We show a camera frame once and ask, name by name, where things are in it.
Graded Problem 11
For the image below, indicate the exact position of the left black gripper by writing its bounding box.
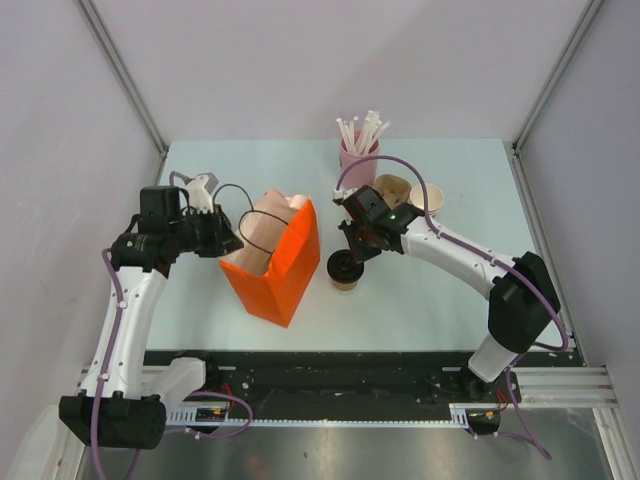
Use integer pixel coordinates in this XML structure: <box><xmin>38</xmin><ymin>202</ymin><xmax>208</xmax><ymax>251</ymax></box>
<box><xmin>170</xmin><ymin>204</ymin><xmax>244</xmax><ymax>257</ymax></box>

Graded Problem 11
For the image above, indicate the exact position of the black plastic cup lid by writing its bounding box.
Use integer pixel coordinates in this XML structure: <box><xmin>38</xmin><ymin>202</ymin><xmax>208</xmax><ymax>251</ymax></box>
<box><xmin>327</xmin><ymin>249</ymin><xmax>364</xmax><ymax>284</ymax></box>

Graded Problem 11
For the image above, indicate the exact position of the brown paper coffee cup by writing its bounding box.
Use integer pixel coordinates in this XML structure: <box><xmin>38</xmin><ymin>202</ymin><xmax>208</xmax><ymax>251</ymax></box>
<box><xmin>332</xmin><ymin>280</ymin><xmax>358</xmax><ymax>292</ymax></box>

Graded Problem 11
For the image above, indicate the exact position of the orange paper bag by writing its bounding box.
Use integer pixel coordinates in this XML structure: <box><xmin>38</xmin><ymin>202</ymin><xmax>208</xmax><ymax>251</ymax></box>
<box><xmin>219</xmin><ymin>188</ymin><xmax>320</xmax><ymax>328</ymax></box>

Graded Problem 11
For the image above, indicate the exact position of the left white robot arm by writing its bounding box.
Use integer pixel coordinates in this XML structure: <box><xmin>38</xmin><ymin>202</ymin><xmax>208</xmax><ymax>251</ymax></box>
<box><xmin>59</xmin><ymin>175</ymin><xmax>243</xmax><ymax>450</ymax></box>

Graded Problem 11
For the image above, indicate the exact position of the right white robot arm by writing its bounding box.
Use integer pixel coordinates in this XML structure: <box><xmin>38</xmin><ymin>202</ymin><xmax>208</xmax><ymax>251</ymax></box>
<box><xmin>333</xmin><ymin>186</ymin><xmax>560</xmax><ymax>401</ymax></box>

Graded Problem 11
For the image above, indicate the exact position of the pink straw holder cup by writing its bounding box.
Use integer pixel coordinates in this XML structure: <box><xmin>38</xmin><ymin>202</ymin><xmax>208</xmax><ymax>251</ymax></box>
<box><xmin>340</xmin><ymin>141</ymin><xmax>379</xmax><ymax>189</ymax></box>

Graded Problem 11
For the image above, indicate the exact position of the stack of brown paper cups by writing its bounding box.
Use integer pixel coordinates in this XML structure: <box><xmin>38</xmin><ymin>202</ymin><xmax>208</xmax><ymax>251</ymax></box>
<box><xmin>409</xmin><ymin>183</ymin><xmax>444</xmax><ymax>218</ymax></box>

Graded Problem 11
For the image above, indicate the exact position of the white wrapped straws bundle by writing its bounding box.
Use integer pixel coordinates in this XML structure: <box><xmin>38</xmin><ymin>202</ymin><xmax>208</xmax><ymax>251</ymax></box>
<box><xmin>336</xmin><ymin>110</ymin><xmax>391</xmax><ymax>156</ymax></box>

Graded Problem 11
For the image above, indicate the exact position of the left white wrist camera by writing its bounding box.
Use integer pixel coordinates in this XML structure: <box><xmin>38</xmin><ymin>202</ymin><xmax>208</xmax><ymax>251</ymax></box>
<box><xmin>185</xmin><ymin>173</ymin><xmax>219</xmax><ymax>214</ymax></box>

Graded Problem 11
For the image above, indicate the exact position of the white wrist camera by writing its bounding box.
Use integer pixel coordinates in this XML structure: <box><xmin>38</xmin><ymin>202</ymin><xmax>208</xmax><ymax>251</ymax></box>
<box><xmin>332</xmin><ymin>188</ymin><xmax>357</xmax><ymax>205</ymax></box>
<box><xmin>185</xmin><ymin>173</ymin><xmax>219</xmax><ymax>214</ymax></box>

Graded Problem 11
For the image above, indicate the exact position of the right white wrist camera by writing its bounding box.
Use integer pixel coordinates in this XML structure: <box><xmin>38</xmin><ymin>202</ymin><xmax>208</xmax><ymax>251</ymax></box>
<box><xmin>332</xmin><ymin>188</ymin><xmax>357</xmax><ymax>205</ymax></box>

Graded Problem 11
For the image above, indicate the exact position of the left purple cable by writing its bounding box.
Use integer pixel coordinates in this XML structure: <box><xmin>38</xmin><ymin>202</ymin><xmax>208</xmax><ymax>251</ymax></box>
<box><xmin>89</xmin><ymin>170</ymin><xmax>256</xmax><ymax>480</ymax></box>

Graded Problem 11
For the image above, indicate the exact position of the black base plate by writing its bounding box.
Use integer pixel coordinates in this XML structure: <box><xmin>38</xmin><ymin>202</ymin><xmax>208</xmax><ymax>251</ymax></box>
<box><xmin>144</xmin><ymin>349</ymin><xmax>584</xmax><ymax>406</ymax></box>

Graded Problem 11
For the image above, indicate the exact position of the white cable duct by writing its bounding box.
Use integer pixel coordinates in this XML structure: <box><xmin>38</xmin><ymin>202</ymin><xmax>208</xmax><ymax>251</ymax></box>
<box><xmin>166</xmin><ymin>402</ymin><xmax>468</xmax><ymax>428</ymax></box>

